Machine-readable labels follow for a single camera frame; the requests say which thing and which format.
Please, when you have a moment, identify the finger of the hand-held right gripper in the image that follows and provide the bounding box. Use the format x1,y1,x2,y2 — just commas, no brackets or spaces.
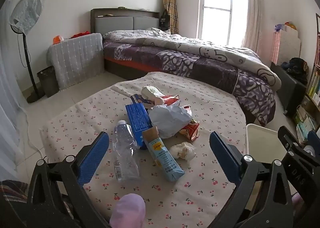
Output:
277,125,320,154
283,150,320,195

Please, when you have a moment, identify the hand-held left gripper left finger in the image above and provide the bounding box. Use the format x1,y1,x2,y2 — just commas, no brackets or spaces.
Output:
26,131,110,228

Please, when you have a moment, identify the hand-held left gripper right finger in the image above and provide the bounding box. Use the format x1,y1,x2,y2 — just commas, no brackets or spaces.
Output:
209,131,295,228

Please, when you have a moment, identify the white plastic bin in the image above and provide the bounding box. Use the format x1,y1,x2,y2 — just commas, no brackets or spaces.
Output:
246,123,285,161

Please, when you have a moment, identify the red and white carton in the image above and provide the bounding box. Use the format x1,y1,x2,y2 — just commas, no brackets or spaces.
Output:
180,120,200,142

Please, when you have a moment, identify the white paper towel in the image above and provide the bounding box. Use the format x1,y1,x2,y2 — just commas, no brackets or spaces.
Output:
170,141,196,161

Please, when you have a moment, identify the clear plastic bottle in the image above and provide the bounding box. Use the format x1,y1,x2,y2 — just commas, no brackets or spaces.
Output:
110,119,141,182

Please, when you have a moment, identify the black case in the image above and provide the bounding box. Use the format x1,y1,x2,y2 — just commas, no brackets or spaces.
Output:
270,62,307,117

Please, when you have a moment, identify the cherry print tablecloth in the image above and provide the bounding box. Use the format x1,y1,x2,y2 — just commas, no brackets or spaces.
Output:
40,71,250,228

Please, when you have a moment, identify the bookshelf with books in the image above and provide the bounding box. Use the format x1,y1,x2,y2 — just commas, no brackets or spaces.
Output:
293,13,320,144

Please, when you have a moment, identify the blue cardboard box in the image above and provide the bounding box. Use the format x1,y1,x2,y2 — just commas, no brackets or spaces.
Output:
125,103,154,150

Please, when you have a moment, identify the beige and blue drink carton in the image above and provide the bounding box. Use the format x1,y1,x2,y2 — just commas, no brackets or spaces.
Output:
142,126,186,182

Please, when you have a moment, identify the pink soft object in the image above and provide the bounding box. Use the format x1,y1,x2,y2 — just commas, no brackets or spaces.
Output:
110,193,146,228

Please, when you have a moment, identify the crumpled white plastic bag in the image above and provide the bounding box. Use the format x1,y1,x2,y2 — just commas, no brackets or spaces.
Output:
148,104,193,139

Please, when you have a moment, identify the dark backpack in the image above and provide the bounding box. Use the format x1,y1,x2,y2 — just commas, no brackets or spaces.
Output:
281,57,309,85

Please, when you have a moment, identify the blue patterned packet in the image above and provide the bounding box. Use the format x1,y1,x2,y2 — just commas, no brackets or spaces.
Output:
130,94,151,105

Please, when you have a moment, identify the red and white wrapper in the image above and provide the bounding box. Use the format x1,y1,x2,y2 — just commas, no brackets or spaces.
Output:
162,94,181,107

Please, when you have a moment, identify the purple patchwork bedsheet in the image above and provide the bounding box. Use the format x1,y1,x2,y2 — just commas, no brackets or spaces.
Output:
103,41,277,126

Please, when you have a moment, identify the white floral packet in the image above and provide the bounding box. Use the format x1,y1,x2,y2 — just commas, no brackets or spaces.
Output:
141,86,165,102

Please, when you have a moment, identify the black waste bin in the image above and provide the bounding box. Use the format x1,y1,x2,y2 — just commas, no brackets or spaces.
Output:
37,66,59,98

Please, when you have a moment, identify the dark plaid cloth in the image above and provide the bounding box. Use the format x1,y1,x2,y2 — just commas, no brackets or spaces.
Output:
0,180,29,204

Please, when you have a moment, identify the white net curtain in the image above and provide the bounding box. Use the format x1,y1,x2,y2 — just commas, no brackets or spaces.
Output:
0,51,28,176

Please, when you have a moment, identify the white board with pink cloth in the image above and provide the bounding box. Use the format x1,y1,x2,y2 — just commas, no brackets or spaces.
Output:
271,21,302,65

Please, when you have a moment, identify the grey cloth covered cabinet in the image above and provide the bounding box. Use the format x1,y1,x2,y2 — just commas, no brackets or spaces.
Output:
47,33,104,91

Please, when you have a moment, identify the grey cartoon print duvet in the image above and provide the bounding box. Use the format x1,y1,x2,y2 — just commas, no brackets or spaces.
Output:
102,27,282,92

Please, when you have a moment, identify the red cloth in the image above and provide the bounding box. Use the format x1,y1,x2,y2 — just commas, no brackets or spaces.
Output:
70,31,91,39

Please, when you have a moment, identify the beige curtain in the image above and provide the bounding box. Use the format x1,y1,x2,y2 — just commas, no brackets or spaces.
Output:
241,0,264,55

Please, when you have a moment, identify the bed with grey headboard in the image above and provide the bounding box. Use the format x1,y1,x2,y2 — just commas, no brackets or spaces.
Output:
90,7,277,126

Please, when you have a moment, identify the window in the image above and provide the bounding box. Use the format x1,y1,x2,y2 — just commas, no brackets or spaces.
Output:
199,0,249,46

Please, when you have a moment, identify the black hanging bag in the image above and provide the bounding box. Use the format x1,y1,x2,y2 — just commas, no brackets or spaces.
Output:
159,9,171,30

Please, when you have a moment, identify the plaid hanging cloth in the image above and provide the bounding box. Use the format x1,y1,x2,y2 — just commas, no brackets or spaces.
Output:
163,0,179,34

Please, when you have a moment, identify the standing fan with cover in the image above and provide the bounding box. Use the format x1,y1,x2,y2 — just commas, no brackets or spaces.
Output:
8,0,47,104

